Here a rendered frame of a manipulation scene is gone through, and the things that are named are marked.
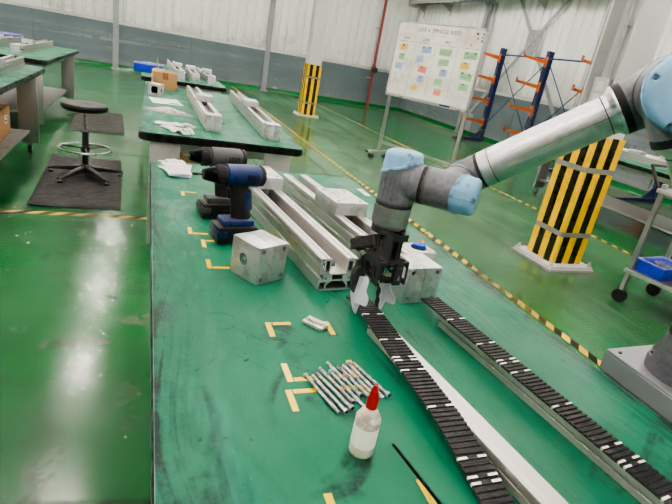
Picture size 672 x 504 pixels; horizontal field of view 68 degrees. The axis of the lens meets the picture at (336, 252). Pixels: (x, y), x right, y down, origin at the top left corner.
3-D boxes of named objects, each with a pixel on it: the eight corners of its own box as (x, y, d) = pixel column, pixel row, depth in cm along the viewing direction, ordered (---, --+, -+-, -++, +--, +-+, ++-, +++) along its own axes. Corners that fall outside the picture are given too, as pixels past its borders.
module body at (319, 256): (352, 288, 126) (358, 258, 123) (316, 290, 121) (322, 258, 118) (258, 193, 191) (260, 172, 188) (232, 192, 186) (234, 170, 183)
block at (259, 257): (290, 276, 126) (295, 241, 123) (255, 285, 118) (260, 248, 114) (264, 261, 132) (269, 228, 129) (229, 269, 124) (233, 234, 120)
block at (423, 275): (441, 300, 128) (450, 267, 125) (401, 303, 122) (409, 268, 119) (421, 285, 135) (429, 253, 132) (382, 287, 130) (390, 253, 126)
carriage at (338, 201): (364, 224, 159) (368, 203, 156) (333, 223, 154) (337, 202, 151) (342, 207, 172) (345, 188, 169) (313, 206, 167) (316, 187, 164)
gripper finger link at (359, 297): (353, 322, 104) (370, 283, 102) (341, 308, 109) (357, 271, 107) (365, 324, 106) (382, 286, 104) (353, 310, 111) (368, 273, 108)
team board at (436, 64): (362, 157, 757) (389, 17, 688) (386, 157, 789) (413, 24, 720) (438, 185, 654) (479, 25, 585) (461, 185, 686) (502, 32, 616)
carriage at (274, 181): (281, 197, 170) (284, 178, 168) (250, 196, 165) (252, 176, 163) (266, 184, 183) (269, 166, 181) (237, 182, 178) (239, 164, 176)
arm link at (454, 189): (487, 172, 99) (434, 159, 102) (480, 182, 89) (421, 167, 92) (477, 209, 102) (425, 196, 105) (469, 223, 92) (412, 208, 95)
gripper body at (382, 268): (373, 289, 101) (385, 233, 96) (354, 271, 108) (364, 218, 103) (405, 287, 104) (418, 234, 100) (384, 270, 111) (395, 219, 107)
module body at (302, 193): (414, 285, 134) (421, 256, 131) (382, 287, 130) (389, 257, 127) (303, 195, 200) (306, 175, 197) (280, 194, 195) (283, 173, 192)
